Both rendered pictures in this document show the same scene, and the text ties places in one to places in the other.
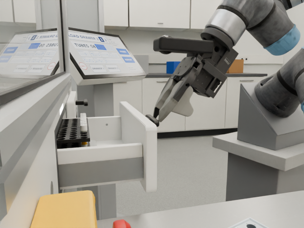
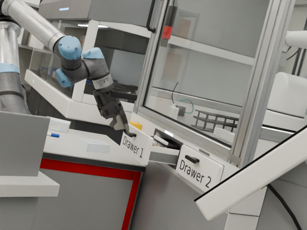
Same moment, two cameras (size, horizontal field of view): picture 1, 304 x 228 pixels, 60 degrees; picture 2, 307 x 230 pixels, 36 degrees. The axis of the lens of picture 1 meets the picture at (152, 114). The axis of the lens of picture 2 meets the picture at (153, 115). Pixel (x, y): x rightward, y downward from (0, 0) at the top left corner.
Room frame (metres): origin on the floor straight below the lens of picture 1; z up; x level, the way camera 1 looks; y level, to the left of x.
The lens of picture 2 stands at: (2.41, -0.22, 1.19)
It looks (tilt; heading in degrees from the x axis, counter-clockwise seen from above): 6 degrees down; 171
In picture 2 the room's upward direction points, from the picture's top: 14 degrees clockwise
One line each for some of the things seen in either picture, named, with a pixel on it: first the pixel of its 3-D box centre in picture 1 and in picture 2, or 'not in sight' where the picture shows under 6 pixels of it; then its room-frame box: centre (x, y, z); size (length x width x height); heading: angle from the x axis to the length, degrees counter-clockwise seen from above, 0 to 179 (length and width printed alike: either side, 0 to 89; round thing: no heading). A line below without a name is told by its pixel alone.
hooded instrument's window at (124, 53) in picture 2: not in sight; (123, 67); (-1.25, 0.05, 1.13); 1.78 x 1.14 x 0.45; 15
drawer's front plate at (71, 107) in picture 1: (73, 113); (197, 169); (0.80, 0.24, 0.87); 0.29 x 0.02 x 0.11; 15
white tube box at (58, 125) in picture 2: not in sight; (56, 124); (-0.03, -0.31, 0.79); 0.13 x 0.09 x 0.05; 85
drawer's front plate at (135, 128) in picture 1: (133, 136); (135, 143); (0.52, 0.04, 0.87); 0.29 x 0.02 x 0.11; 15
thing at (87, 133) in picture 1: (83, 128); (158, 141); (0.50, 0.13, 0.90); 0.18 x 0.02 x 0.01; 15
